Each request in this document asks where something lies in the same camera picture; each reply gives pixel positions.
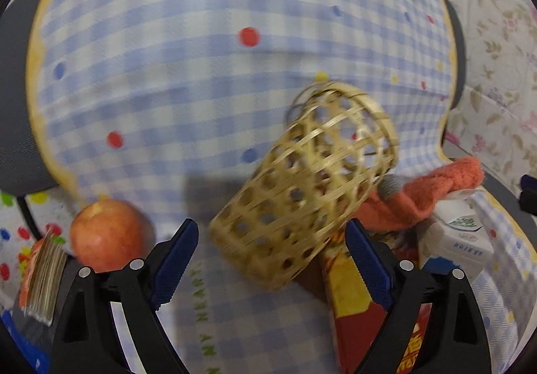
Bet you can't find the dotted wall sheet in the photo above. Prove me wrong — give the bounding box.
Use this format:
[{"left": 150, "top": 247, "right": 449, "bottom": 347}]
[{"left": 0, "top": 190, "right": 72, "bottom": 310}]

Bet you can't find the blue checkered blanket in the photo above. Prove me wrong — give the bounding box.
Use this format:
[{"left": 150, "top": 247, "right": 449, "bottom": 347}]
[{"left": 26, "top": 0, "right": 537, "bottom": 374}]

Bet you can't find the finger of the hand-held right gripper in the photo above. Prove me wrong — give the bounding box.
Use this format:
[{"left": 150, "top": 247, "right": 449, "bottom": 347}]
[{"left": 519, "top": 174, "right": 537, "bottom": 216}]

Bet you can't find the red and yellow box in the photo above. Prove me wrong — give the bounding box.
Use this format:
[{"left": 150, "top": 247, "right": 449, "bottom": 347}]
[{"left": 321, "top": 231, "right": 435, "bottom": 374}]

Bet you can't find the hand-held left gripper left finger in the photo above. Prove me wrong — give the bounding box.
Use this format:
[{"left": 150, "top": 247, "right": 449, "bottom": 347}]
[{"left": 49, "top": 218, "right": 200, "bottom": 374}]

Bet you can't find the white milk carton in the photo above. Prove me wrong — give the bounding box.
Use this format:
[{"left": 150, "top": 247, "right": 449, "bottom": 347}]
[{"left": 417, "top": 190, "right": 496, "bottom": 284}]

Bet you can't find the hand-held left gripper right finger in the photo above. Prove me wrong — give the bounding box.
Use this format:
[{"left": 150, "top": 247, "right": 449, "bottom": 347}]
[{"left": 344, "top": 218, "right": 491, "bottom": 374}]

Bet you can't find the orange knit glove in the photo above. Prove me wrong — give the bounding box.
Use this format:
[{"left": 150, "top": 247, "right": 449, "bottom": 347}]
[{"left": 354, "top": 157, "right": 485, "bottom": 232}]

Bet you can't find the red apple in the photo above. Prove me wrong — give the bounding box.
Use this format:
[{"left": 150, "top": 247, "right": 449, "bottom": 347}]
[{"left": 69, "top": 199, "right": 157, "bottom": 274}]

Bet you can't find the floral wall sheet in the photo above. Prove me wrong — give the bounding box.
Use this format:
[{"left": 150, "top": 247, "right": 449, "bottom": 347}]
[{"left": 409, "top": 0, "right": 537, "bottom": 199}]

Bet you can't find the blue plastic basket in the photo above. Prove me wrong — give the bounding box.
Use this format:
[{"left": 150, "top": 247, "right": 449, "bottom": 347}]
[{"left": 0, "top": 309, "right": 51, "bottom": 374}]

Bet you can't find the woven bamboo basket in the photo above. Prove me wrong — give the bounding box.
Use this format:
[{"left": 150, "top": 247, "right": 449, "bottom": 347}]
[{"left": 208, "top": 81, "right": 400, "bottom": 291}]

